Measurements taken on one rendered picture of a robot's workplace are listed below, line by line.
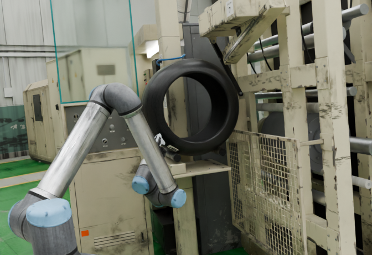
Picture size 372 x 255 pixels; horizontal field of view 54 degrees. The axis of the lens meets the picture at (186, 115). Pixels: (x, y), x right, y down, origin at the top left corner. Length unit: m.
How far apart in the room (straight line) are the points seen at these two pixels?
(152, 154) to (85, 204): 1.14
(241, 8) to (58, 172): 1.20
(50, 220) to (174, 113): 1.31
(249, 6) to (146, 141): 0.90
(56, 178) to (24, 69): 9.64
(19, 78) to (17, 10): 1.88
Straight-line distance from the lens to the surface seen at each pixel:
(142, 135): 1.63
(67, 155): 1.59
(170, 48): 2.46
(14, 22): 11.32
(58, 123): 6.52
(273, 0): 1.97
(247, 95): 2.59
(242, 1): 2.00
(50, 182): 1.58
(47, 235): 1.39
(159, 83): 2.05
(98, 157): 2.66
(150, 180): 1.83
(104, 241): 2.81
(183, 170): 2.11
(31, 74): 11.18
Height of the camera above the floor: 1.25
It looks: 3 degrees down
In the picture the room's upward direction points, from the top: 5 degrees counter-clockwise
